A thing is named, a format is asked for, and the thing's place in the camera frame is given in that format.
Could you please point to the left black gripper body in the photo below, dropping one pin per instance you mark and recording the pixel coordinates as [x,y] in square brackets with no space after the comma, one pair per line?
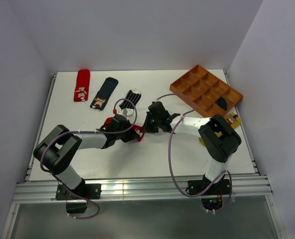
[125,136]

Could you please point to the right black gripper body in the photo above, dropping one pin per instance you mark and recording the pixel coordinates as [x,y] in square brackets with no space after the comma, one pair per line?
[152,125]

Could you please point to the red sock with santa pattern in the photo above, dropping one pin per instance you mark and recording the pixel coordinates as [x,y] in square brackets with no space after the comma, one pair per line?
[136,128]

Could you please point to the plain navy ankle sock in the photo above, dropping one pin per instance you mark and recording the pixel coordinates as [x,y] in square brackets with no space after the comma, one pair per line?
[221,102]

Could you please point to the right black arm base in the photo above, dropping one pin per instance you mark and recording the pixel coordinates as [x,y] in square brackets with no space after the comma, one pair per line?
[217,191]

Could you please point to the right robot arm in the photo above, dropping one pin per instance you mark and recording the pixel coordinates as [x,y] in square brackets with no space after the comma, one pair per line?
[220,139]

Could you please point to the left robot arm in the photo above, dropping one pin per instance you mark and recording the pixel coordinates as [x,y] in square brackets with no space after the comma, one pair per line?
[56,151]

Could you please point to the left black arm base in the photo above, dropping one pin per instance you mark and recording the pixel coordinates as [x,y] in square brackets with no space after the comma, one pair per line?
[78,202]

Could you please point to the black white striped sock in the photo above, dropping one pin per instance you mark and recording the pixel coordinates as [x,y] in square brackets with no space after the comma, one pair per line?
[133,96]

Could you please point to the navy sock with bear pattern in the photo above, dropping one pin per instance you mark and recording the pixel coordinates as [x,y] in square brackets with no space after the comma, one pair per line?
[100,100]

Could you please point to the red sock with white figure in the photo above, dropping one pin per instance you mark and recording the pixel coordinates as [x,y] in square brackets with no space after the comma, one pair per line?
[81,92]

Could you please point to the orange compartment tray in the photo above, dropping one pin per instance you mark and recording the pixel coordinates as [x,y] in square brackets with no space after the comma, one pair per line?
[201,89]

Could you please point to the yellow sock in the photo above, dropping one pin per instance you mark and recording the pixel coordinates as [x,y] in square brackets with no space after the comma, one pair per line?
[233,120]

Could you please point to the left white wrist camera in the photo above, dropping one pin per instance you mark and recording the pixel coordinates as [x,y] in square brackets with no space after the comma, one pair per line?
[122,112]

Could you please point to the aluminium front rail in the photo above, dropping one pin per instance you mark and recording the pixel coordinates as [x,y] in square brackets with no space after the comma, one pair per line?
[135,189]

